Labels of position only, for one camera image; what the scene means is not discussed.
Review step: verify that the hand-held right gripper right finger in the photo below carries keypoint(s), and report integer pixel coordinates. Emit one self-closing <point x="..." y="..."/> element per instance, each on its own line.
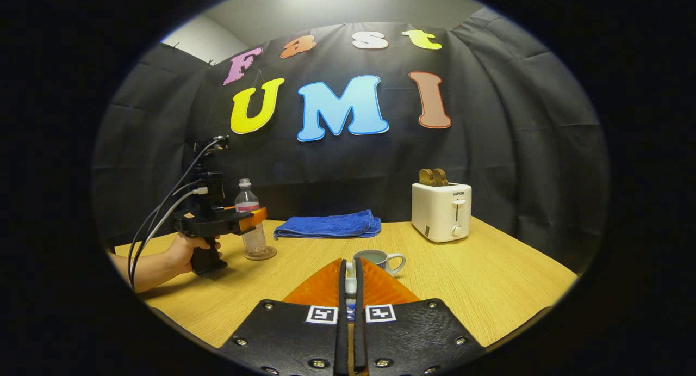
<point x="360" y="343"/>

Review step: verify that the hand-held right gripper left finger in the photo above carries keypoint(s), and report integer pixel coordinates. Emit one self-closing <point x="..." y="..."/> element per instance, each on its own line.
<point x="341" y="343"/>

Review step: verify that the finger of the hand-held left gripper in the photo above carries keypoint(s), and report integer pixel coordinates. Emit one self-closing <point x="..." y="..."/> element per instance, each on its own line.
<point x="258" y="217"/>

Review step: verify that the clear plastic water bottle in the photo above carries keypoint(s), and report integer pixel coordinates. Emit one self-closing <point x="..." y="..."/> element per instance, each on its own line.
<point x="255" y="242"/>

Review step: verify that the round brown coaster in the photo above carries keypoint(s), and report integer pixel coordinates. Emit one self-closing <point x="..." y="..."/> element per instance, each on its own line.
<point x="269" y="253"/>

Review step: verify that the white blue-patterned teacup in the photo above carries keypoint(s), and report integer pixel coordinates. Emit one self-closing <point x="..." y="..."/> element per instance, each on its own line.
<point x="380" y="259"/>

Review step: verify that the blue towel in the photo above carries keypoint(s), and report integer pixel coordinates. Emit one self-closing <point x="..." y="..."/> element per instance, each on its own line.
<point x="326" y="225"/>

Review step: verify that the white toaster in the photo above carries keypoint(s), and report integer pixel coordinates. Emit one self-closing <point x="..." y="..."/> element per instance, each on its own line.
<point x="440" y="213"/>

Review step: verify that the brown bread slice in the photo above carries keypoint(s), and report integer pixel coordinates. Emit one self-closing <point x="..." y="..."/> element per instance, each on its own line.
<point x="426" y="177"/>
<point x="440" y="177"/>

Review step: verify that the black backdrop cloth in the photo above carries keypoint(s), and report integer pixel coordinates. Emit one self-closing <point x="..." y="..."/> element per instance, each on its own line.
<point x="462" y="136"/>

